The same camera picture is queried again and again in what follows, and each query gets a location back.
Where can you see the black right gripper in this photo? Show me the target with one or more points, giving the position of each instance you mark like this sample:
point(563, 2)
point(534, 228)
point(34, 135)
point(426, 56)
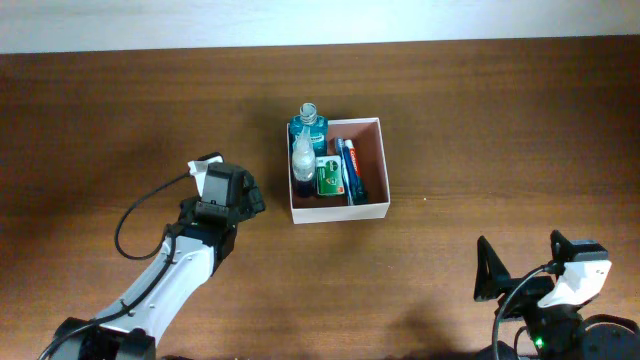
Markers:
point(488, 280)

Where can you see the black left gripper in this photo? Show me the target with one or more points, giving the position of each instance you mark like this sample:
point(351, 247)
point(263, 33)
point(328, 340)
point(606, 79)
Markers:
point(251, 198)

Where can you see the clear spray bottle dark liquid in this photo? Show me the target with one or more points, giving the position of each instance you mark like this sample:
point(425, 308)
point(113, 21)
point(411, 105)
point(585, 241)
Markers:
point(303, 163)

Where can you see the green soap bar pack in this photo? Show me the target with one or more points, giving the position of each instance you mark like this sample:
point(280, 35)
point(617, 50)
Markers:
point(329, 179)

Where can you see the blue mouthwash bottle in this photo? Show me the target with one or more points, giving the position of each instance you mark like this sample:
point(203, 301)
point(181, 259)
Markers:
point(318, 126)

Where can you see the Colgate toothpaste tube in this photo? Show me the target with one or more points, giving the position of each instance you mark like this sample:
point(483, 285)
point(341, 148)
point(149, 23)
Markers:
point(358, 191)

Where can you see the blue white toothbrush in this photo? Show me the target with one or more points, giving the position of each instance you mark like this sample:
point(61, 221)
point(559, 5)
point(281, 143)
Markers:
point(340, 149)

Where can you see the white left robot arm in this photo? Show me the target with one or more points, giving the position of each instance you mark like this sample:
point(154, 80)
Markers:
point(191, 250)

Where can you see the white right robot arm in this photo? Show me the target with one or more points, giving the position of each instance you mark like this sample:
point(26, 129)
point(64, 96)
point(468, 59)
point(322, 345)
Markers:
point(603, 336)

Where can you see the white cardboard box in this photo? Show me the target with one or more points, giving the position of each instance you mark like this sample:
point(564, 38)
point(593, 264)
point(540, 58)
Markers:
point(366, 135)

